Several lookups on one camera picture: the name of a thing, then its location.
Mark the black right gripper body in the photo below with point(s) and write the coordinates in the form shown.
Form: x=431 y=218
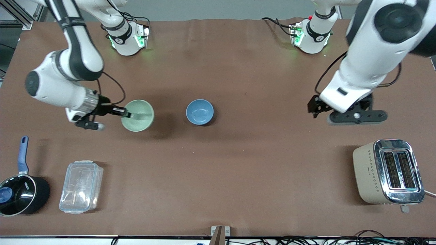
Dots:
x=103 y=109

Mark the light green bowl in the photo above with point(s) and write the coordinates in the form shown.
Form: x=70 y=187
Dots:
x=139 y=120

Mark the light blue bowl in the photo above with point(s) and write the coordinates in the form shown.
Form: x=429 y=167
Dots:
x=199 y=111

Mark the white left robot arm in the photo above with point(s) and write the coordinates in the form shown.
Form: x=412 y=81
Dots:
x=368 y=58

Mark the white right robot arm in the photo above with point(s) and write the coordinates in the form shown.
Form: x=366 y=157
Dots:
x=76 y=58

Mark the left base connector plate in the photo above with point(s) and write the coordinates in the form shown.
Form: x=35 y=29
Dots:
x=295 y=34

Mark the beige chrome toaster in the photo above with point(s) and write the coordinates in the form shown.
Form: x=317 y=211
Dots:
x=373 y=173

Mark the clear plastic food container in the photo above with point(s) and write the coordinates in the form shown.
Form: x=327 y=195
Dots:
x=81 y=187

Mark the brown table cover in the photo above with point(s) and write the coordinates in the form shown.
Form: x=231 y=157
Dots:
x=238 y=170

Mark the glass lid blue knob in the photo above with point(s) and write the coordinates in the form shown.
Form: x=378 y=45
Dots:
x=18 y=195

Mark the aluminium frame profile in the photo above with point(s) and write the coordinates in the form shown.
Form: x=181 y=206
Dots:
x=20 y=15

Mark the metal table edge bracket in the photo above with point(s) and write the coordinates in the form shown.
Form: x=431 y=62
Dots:
x=220 y=234

